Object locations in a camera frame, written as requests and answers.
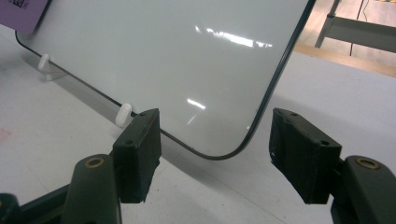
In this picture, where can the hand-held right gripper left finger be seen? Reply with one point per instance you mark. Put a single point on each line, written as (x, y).
(138, 155)

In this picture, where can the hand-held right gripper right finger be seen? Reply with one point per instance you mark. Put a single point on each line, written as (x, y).
(303, 158)

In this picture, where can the white whiteboard with black rim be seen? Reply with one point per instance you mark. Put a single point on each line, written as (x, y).
(162, 68)

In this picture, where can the pink and black whiteboard eraser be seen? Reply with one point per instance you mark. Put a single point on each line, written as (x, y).
(20, 14)

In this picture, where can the white whiteboard stand clip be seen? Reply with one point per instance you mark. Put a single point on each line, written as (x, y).
(123, 115)
(44, 63)

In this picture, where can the wooden table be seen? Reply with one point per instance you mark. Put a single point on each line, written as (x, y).
(348, 60)

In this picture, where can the white metal desk frame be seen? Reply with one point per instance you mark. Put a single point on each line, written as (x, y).
(361, 29)

